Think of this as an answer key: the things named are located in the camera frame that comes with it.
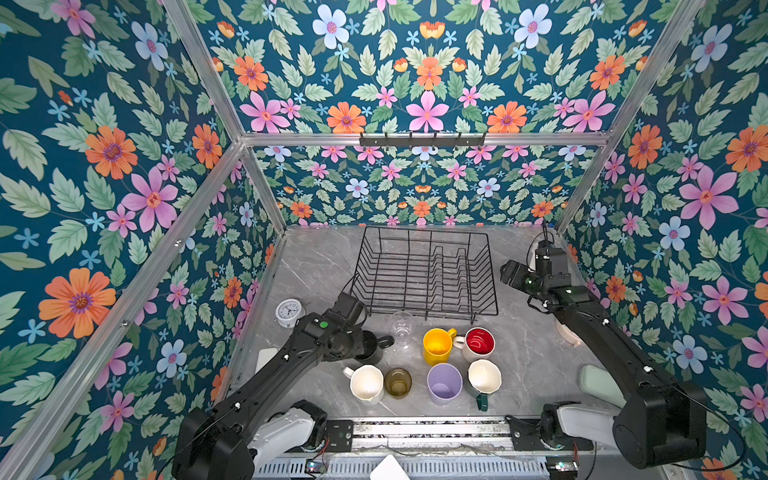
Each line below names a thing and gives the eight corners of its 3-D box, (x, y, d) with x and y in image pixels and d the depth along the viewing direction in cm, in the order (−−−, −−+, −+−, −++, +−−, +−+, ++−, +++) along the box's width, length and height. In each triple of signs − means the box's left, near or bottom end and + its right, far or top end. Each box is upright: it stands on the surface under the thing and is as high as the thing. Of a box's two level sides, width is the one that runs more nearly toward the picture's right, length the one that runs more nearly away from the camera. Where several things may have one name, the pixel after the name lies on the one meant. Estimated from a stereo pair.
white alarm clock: (277, 328, 95) (272, 321, 91) (284, 305, 100) (279, 298, 96) (301, 328, 95) (296, 321, 91) (306, 305, 100) (302, 298, 96)
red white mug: (468, 369, 86) (473, 361, 80) (453, 345, 90) (456, 335, 85) (495, 354, 88) (501, 345, 83) (479, 331, 93) (484, 321, 87)
